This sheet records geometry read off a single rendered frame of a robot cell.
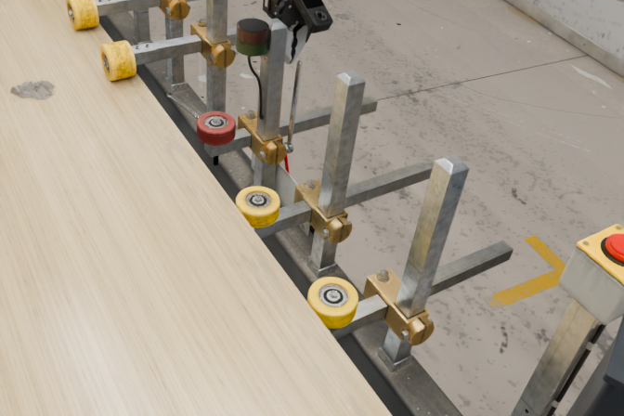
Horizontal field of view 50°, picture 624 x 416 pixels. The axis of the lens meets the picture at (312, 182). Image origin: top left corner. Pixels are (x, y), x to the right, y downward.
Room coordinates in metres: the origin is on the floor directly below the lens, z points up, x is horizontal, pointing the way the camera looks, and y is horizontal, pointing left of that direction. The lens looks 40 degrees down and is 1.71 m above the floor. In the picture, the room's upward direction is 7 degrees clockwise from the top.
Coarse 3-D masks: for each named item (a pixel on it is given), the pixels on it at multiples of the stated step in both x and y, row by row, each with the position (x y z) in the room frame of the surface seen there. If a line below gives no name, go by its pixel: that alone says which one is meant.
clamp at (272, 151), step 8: (256, 112) 1.23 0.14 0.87; (240, 120) 1.19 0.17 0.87; (248, 120) 1.19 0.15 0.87; (256, 120) 1.20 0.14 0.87; (240, 128) 1.19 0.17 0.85; (248, 128) 1.17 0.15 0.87; (256, 136) 1.14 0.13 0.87; (280, 136) 1.15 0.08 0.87; (256, 144) 1.13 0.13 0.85; (264, 144) 1.12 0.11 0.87; (272, 144) 1.12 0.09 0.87; (280, 144) 1.13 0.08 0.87; (256, 152) 1.13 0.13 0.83; (264, 152) 1.11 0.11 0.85; (272, 152) 1.11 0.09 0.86; (280, 152) 1.12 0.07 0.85; (264, 160) 1.12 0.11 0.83; (272, 160) 1.11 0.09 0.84; (280, 160) 1.12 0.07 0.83
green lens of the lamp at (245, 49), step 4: (236, 36) 1.12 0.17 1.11; (236, 40) 1.11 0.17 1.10; (236, 44) 1.11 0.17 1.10; (240, 44) 1.10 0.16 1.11; (244, 44) 1.09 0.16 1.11; (264, 44) 1.10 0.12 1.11; (236, 48) 1.11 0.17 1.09; (240, 48) 1.10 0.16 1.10; (244, 48) 1.09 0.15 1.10; (248, 48) 1.09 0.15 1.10; (252, 48) 1.09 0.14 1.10; (256, 48) 1.09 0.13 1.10; (260, 48) 1.10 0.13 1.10; (264, 48) 1.10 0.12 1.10; (240, 52) 1.10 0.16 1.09; (244, 52) 1.09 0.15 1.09; (248, 52) 1.09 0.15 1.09; (252, 52) 1.09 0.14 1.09; (256, 52) 1.09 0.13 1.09; (260, 52) 1.10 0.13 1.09; (264, 52) 1.11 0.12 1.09; (252, 56) 1.09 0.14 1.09
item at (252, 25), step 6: (240, 24) 1.12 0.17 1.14; (246, 24) 1.12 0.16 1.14; (252, 24) 1.12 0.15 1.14; (258, 24) 1.12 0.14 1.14; (264, 24) 1.13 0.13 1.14; (246, 30) 1.10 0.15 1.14; (252, 30) 1.10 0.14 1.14; (258, 30) 1.10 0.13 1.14; (264, 30) 1.11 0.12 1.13; (264, 54) 1.14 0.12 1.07; (264, 60) 1.13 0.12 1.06; (252, 66) 1.12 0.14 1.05; (258, 78) 1.13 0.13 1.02; (258, 84) 1.13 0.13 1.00
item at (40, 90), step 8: (40, 80) 1.18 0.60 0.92; (16, 88) 1.14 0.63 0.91; (24, 88) 1.15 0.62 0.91; (32, 88) 1.15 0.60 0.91; (40, 88) 1.14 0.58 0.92; (48, 88) 1.16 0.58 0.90; (24, 96) 1.12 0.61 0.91; (32, 96) 1.13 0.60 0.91; (40, 96) 1.13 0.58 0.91; (48, 96) 1.14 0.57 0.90
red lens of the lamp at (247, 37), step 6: (240, 30) 1.10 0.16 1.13; (240, 36) 1.10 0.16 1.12; (246, 36) 1.09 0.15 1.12; (252, 36) 1.09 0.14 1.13; (258, 36) 1.09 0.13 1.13; (264, 36) 1.10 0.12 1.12; (246, 42) 1.09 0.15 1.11; (252, 42) 1.09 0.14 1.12; (258, 42) 1.09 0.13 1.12; (264, 42) 1.10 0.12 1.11
